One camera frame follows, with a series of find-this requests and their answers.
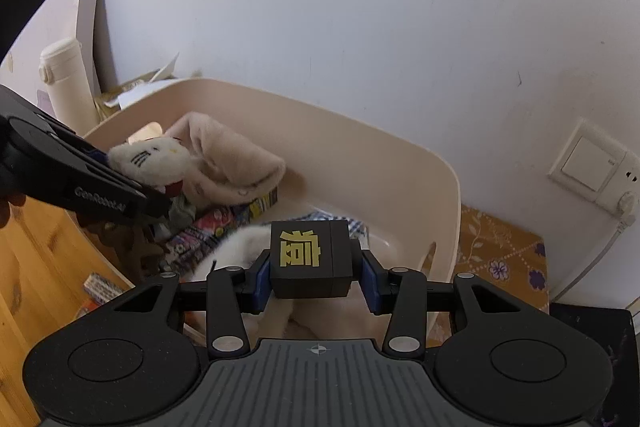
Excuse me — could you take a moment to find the black cube gold character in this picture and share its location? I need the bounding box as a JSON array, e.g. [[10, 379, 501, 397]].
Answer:
[[269, 220, 354, 299]]

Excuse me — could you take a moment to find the cartoon tissue packet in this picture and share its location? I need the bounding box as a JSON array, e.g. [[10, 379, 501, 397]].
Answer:
[[160, 188, 279, 275]]

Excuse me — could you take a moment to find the tan wooden letter ornament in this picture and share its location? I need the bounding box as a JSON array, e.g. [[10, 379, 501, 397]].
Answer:
[[81, 222, 164, 285]]

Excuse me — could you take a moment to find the teal hair scrunchie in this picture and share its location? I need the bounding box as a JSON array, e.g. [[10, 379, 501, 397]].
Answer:
[[167, 194, 198, 233]]

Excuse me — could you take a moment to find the blue checkered cloth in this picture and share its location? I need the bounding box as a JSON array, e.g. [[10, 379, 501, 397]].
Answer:
[[299, 210, 369, 248]]

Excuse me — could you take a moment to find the blue white small box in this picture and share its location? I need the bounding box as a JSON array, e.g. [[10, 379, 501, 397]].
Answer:
[[82, 273, 122, 306]]

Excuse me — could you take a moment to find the white cat plush toy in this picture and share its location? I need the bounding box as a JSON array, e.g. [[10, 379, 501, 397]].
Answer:
[[107, 136, 191, 198]]

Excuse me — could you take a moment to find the white fluffy plush toy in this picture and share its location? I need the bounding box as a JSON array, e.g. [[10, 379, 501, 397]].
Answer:
[[182, 225, 271, 282]]

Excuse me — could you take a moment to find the white power plug cable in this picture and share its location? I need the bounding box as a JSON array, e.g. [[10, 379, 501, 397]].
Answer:
[[549, 190, 639, 303]]

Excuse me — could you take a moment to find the purple white gift box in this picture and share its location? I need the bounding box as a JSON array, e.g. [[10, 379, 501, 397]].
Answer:
[[1, 0, 117, 113]]

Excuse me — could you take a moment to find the person left hand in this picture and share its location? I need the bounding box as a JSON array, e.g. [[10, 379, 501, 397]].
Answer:
[[0, 194, 26, 228]]

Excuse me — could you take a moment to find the beige fluffy hat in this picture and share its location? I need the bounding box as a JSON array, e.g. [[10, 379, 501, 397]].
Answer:
[[165, 112, 286, 210]]

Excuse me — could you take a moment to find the beige plastic storage bin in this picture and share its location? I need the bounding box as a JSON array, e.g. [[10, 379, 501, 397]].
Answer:
[[86, 78, 461, 282]]

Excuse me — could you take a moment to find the white wall switch socket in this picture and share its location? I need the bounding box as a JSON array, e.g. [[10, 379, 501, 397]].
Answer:
[[549, 119, 639, 223]]

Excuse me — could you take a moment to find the cream thermos bottle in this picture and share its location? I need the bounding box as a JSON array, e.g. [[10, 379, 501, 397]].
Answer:
[[39, 38, 99, 135]]

